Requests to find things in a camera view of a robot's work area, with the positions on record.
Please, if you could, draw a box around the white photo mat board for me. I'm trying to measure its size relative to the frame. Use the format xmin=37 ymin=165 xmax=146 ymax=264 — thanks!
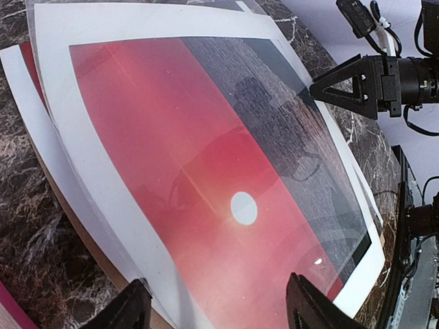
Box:
xmin=33 ymin=2 xmax=385 ymax=329

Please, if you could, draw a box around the brown cardboard backing board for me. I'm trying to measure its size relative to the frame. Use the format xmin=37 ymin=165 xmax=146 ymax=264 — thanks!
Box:
xmin=37 ymin=157 xmax=138 ymax=295

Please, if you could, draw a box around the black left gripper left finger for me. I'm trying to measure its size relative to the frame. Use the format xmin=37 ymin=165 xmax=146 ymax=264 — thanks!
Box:
xmin=81 ymin=278 xmax=152 ymax=329

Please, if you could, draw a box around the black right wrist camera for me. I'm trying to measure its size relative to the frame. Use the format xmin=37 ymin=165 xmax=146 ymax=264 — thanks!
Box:
xmin=335 ymin=0 xmax=377 ymax=38

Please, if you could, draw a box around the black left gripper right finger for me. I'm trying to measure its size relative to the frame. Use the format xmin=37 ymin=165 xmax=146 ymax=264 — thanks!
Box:
xmin=286 ymin=273 xmax=365 ymax=329

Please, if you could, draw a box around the red sunset photo print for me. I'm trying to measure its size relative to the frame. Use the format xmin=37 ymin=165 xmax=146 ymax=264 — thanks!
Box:
xmin=0 ymin=36 xmax=372 ymax=329

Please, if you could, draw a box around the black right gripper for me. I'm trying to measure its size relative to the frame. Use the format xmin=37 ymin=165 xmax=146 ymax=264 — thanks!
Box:
xmin=309 ymin=55 xmax=438 ymax=120

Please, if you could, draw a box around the clear acrylic sheet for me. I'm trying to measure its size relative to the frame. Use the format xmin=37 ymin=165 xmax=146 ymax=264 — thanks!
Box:
xmin=25 ymin=0 xmax=378 ymax=329

